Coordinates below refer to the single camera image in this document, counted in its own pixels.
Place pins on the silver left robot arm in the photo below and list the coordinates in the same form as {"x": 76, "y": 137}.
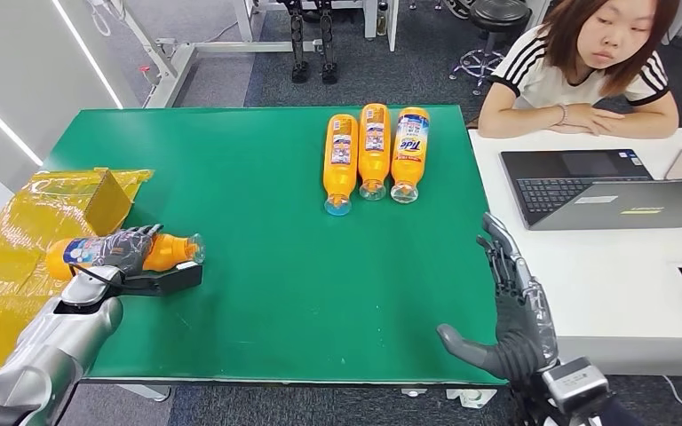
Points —
{"x": 53, "y": 347}

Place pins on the black and grey laptop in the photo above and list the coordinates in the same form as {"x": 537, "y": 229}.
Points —
{"x": 576, "y": 188}

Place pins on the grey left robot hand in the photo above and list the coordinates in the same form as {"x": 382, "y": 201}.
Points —
{"x": 126, "y": 250}

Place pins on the yellow film wrapped cardboard box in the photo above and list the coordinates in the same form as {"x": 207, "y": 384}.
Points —
{"x": 17, "y": 235}

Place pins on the green work table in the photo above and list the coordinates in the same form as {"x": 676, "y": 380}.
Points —
{"x": 288, "y": 264}

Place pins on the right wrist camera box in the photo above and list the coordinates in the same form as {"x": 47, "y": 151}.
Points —
{"x": 576, "y": 385}

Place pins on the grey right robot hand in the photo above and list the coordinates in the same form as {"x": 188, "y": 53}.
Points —
{"x": 523, "y": 329}

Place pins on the orange Tide detergent bottle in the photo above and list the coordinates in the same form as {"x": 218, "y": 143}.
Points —
{"x": 409, "y": 170}

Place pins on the white metal frame stand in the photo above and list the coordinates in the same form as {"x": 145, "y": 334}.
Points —
{"x": 182, "y": 50}

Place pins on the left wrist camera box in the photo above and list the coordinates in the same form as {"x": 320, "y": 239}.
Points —
{"x": 164, "y": 279}

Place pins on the white background desk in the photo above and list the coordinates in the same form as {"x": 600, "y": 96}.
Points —
{"x": 393, "y": 20}

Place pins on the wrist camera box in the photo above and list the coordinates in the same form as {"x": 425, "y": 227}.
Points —
{"x": 164, "y": 279}
{"x": 576, "y": 385}

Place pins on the black stool with chrome base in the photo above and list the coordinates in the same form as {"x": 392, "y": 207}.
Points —
{"x": 497, "y": 17}

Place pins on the black robot leg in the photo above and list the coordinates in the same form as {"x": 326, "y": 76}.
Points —
{"x": 300, "y": 47}
{"x": 328, "y": 47}

